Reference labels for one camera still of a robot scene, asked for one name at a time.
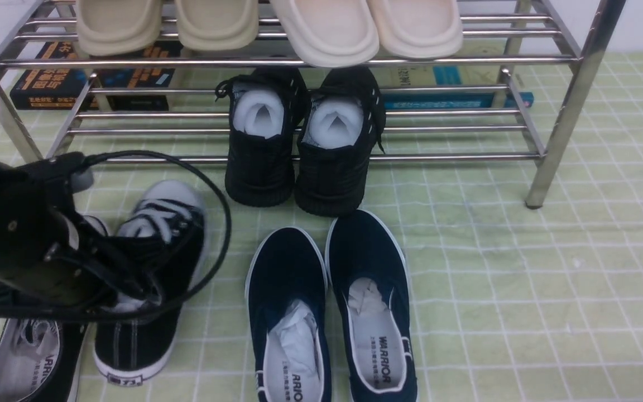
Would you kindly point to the cream slipper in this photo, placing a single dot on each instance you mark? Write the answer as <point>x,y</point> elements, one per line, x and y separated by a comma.
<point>418,29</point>
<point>329,34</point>

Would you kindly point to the beige slipper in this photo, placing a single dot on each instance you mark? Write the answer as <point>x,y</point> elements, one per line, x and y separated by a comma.
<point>107,28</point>
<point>217,25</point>

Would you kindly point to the blue tan book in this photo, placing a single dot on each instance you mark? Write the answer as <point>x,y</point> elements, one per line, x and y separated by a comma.
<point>435,87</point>

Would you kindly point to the navy slip-on shoe left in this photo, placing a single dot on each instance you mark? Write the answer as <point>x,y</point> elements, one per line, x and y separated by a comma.
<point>286,294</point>

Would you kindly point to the navy slip-on shoe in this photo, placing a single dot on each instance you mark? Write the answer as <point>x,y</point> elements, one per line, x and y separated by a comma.
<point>370,280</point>
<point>286,294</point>

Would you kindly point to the navy slip-on shoe right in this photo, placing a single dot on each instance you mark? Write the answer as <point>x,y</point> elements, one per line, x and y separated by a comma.
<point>370,280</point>

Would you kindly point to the black knit shoe left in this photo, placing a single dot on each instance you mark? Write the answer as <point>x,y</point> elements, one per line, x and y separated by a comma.
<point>265,109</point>

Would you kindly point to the black knit shoe right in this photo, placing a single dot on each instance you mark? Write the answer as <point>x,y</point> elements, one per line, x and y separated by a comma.
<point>344,122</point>

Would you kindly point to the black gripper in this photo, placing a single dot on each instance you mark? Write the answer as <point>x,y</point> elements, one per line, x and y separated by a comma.
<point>33,195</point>

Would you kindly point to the beige slipper far left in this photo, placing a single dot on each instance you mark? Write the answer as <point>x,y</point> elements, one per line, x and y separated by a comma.
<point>107,28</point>

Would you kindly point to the cream slipper far right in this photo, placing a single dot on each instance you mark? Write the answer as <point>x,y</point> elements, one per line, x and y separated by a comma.
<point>418,29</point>

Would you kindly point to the black lace sneaker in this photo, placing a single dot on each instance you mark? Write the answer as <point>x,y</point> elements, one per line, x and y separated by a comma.
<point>39,357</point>
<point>129,353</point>

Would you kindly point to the black orange book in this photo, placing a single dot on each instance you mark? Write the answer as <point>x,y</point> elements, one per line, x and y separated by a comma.
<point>58,89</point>

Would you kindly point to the black knit shoe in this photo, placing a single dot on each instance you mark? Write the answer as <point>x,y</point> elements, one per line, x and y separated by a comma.
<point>344,122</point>
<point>265,109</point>

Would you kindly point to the stainless steel shoe rack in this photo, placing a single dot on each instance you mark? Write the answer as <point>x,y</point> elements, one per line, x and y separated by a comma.
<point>503,40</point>

